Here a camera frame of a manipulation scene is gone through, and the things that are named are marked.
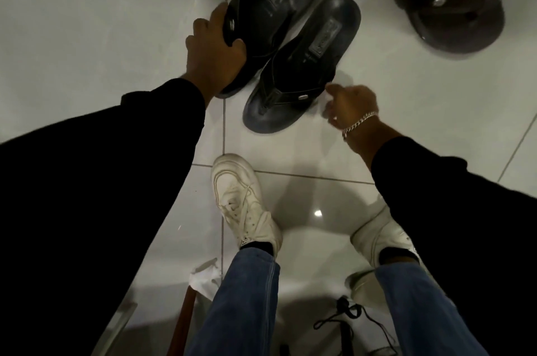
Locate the person's left forearm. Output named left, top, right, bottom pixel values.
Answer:
left=0, top=75, right=210, bottom=356

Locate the person's left leg in jeans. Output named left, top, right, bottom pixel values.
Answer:
left=185, top=247, right=281, bottom=356

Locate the brown wooden stick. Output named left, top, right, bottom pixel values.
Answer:
left=167, top=284, right=198, bottom=356

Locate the white crumpled cloth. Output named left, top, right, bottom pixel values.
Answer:
left=187, top=258, right=223, bottom=303

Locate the person's right hand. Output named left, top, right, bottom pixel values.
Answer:
left=322, top=83, right=380, bottom=131

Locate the person's left hand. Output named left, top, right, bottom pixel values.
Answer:
left=182, top=3, right=248, bottom=107

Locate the black thong sandal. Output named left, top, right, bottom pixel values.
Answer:
left=242, top=0, right=361, bottom=134

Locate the person's right white sneaker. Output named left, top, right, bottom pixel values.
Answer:
left=350, top=204, right=421, bottom=269

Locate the person's right leg in jeans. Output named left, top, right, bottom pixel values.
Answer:
left=375, top=261, right=489, bottom=356

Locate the person's right forearm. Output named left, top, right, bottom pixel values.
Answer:
left=343, top=116, right=537, bottom=356

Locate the black cord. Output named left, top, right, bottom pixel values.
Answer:
left=312, top=295, right=397, bottom=356

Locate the white round object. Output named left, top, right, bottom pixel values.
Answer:
left=345, top=270, right=388, bottom=310

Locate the person's leg in jeans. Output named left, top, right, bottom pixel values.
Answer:
left=375, top=261, right=489, bottom=356
left=185, top=247, right=281, bottom=356

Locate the brown strapped sandal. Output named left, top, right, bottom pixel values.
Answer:
left=371, top=0, right=505, bottom=54

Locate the person's white sneaker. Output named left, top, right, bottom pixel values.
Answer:
left=350, top=204, right=421, bottom=269
left=211, top=154, right=282, bottom=259

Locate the person's left white sneaker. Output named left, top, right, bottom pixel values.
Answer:
left=211, top=154, right=282, bottom=259

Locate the silver chain bracelet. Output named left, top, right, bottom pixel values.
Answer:
left=341, top=112, right=380, bottom=140

